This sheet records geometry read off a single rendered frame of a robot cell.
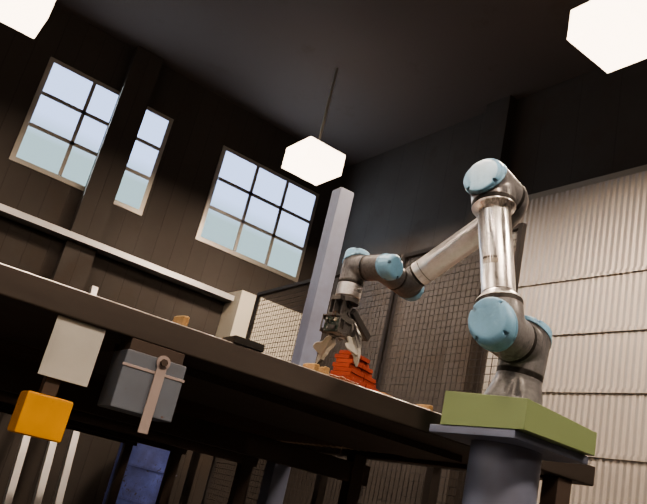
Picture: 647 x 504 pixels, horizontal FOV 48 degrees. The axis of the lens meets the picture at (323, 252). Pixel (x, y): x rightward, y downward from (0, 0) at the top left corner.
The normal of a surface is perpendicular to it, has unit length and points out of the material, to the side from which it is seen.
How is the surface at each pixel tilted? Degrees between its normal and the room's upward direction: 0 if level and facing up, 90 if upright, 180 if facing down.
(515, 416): 90
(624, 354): 90
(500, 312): 95
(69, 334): 90
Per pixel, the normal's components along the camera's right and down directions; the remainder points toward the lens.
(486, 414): -0.79, -0.36
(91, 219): 0.58, -0.15
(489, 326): -0.63, -0.30
